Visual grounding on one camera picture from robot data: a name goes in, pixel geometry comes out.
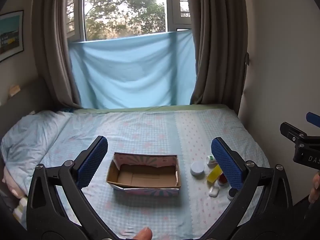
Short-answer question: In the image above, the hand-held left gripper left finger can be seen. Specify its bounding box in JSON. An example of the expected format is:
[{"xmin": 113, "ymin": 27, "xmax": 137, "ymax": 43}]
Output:
[{"xmin": 26, "ymin": 135, "xmax": 108, "ymax": 227}]

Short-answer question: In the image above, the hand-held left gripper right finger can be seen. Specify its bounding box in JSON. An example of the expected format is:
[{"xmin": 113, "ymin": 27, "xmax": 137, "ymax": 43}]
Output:
[{"xmin": 211, "ymin": 137, "xmax": 293, "ymax": 227}]

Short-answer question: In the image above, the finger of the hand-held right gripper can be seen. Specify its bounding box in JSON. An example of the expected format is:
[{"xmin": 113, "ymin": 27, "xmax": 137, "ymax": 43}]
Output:
[
  {"xmin": 306, "ymin": 112, "xmax": 320, "ymax": 127},
  {"xmin": 280, "ymin": 122, "xmax": 308, "ymax": 143}
]

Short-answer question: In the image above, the yellowish tape roll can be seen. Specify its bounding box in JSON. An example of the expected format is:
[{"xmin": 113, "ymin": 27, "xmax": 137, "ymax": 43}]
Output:
[{"xmin": 206, "ymin": 164, "xmax": 223, "ymax": 183}]

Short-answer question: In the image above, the white round jar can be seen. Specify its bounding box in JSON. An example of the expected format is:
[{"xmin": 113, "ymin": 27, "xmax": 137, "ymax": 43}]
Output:
[{"xmin": 190, "ymin": 161, "xmax": 205, "ymax": 177}]

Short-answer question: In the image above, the patterned cardboard box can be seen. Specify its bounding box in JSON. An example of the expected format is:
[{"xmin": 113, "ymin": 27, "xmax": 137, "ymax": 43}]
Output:
[{"xmin": 106, "ymin": 152, "xmax": 182, "ymax": 196}]

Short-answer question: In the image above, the person's right hand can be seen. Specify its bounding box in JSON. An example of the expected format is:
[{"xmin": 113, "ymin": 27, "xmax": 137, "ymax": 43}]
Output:
[{"xmin": 310, "ymin": 171, "xmax": 320, "ymax": 201}]

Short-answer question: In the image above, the person's left hand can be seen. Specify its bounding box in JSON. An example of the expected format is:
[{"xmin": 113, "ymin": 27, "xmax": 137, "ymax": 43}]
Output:
[{"xmin": 125, "ymin": 226, "xmax": 153, "ymax": 240}]

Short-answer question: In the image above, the checked floral bed sheet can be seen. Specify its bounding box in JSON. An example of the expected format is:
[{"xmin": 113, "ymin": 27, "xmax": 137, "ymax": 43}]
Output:
[{"xmin": 40, "ymin": 106, "xmax": 272, "ymax": 239}]

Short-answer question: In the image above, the grey headboard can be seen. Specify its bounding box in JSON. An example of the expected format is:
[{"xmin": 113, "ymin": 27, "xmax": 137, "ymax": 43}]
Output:
[{"xmin": 0, "ymin": 79, "xmax": 52, "ymax": 140}]

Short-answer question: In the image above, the light blue window cloth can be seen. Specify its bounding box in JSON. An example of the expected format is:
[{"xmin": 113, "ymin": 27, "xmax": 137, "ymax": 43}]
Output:
[{"xmin": 68, "ymin": 29, "xmax": 197, "ymax": 109}]

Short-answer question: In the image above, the window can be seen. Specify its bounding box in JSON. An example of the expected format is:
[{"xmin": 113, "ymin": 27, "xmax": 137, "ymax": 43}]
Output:
[{"xmin": 66, "ymin": 0, "xmax": 193, "ymax": 42}]

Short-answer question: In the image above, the framed wall picture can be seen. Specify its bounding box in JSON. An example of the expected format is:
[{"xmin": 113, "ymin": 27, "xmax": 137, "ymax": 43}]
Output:
[{"xmin": 0, "ymin": 10, "xmax": 24, "ymax": 62}]

